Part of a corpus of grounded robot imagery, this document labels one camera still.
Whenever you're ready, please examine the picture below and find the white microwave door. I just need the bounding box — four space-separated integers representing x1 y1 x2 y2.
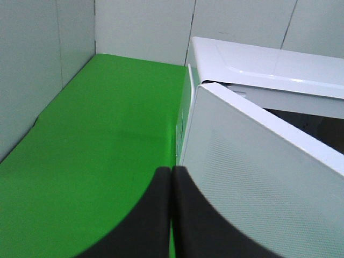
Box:
181 83 343 257

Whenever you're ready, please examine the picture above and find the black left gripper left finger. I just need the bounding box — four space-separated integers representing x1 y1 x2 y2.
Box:
77 167 171 257

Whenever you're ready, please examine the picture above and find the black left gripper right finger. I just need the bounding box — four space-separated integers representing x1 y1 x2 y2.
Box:
172 166 277 257

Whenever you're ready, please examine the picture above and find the white microwave oven body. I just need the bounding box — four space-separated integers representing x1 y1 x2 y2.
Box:
176 37 343 153

